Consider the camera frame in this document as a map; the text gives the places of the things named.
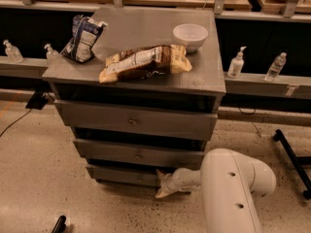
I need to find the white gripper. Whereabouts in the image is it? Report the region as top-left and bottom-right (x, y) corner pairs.
(155, 169), (176, 199)

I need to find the grey bottom drawer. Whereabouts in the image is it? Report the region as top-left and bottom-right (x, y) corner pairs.
(86, 164), (173, 186)

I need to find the grey drawer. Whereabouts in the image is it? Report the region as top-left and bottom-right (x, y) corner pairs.
(55, 100), (218, 141)
(74, 139), (203, 169)
(86, 164), (173, 186)

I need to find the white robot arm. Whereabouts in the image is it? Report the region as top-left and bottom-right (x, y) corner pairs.
(156, 149), (276, 233)

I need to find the grey middle drawer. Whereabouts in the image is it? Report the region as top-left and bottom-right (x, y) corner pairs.
(74, 139), (203, 169)

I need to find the grey drawer cabinet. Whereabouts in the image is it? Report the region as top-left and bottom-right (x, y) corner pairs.
(42, 6), (227, 187)

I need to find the grey top drawer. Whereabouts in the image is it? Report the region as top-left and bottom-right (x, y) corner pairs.
(55, 100), (218, 141)

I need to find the black object bottom edge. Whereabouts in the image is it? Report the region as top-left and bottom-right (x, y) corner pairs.
(52, 216), (66, 233)

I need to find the yellow brown chip bag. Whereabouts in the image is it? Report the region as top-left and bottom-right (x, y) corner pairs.
(99, 45), (192, 83)

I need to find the black stand leg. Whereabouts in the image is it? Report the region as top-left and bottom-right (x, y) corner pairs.
(273, 129), (311, 200)

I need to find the white pump bottle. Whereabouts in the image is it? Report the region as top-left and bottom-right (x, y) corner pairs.
(227, 47), (245, 79)

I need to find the black floor box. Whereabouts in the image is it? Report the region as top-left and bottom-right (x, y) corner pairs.
(26, 91), (49, 110)

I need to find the white bowl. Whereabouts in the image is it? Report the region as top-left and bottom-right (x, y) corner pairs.
(173, 23), (208, 52)

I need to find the clear pump bottle near cabinet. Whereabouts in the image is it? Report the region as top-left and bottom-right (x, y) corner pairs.
(44, 44), (58, 63)

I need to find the clear water bottle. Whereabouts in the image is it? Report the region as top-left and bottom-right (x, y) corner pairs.
(264, 52), (287, 82)

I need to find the blue white snack bag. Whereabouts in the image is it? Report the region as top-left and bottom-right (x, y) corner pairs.
(61, 15), (108, 63)

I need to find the clear pump bottle far left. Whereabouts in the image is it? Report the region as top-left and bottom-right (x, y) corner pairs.
(3, 40), (23, 63)

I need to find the grey shelf rail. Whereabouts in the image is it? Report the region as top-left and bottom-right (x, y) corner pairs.
(0, 56), (311, 100)

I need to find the black floor cable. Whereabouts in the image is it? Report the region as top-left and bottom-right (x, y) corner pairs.
(0, 109), (33, 138)

